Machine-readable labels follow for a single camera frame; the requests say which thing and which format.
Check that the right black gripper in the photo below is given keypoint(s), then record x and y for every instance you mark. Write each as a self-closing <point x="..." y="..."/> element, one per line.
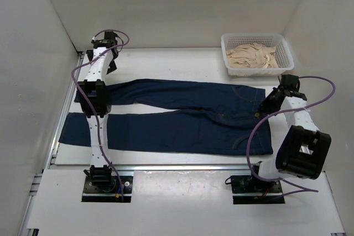
<point x="264" y="104"/>

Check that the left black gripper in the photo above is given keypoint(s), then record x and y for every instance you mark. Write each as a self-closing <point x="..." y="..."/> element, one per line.
<point x="112" y="67"/>

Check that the dark blue denim trousers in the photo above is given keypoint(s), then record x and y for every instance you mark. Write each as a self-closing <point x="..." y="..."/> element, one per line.
<point x="197" y="117"/>

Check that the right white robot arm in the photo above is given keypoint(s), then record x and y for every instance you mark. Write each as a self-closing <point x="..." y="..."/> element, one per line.
<point x="267" y="171"/>

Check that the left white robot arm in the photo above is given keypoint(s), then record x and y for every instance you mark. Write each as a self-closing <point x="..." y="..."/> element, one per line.
<point x="95" y="103"/>

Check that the beige trousers in basket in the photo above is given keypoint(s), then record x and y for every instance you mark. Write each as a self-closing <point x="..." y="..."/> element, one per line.
<point x="252" y="56"/>

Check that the black label sticker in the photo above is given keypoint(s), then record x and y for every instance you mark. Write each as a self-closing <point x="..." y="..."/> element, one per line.
<point x="88" y="52"/>

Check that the white plastic basket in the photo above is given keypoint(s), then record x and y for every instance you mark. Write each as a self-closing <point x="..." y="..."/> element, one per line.
<point x="282" y="55"/>

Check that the aluminium left rail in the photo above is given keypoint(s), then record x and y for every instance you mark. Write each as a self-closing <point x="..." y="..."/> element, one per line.
<point x="54" y="144"/>

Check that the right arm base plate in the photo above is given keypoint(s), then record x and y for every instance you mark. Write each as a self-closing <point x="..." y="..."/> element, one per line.
<point x="246" y="189"/>

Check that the aluminium front rail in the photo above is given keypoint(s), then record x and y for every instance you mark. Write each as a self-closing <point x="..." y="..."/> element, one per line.
<point x="186" y="167"/>

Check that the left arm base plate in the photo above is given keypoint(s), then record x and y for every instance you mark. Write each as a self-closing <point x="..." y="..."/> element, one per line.
<point x="111" y="193"/>

